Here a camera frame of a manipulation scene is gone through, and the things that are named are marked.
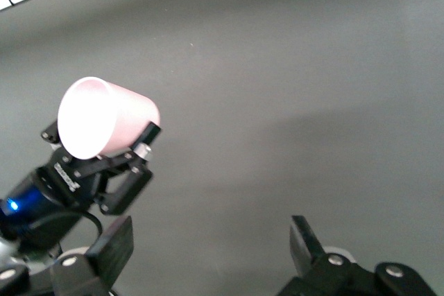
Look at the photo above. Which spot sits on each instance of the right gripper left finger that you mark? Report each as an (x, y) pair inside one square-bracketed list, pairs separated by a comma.
[(111, 247)]

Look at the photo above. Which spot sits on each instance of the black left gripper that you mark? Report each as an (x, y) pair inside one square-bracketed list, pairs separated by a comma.
[(45, 192)]

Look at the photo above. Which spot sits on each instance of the pink plastic cup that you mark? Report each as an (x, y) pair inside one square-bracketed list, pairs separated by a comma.
[(104, 115)]

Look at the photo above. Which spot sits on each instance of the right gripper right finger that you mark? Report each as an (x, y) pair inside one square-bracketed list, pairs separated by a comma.
[(305, 251)]

